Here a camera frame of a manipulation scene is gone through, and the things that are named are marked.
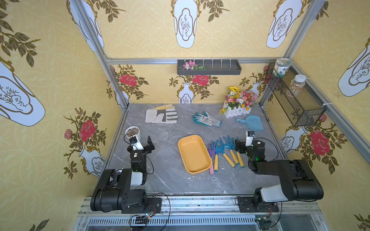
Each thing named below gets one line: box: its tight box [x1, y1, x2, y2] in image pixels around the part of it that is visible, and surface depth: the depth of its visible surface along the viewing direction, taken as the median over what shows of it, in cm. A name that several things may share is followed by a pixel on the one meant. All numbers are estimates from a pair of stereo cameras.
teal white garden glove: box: [192, 111, 223, 128], surface depth 112 cm
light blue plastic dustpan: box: [236, 115, 265, 131], surface depth 111 cm
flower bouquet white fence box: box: [219, 86, 258, 119], surface depth 106 cm
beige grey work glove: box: [144, 103, 179, 124], surface depth 116 cm
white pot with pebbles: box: [125, 125, 141, 141], surface depth 97 cm
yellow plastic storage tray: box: [177, 134, 212, 176], surface depth 92 cm
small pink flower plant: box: [182, 60, 206, 71], surface depth 89 cm
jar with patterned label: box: [272, 57, 292, 78], surface depth 87 cm
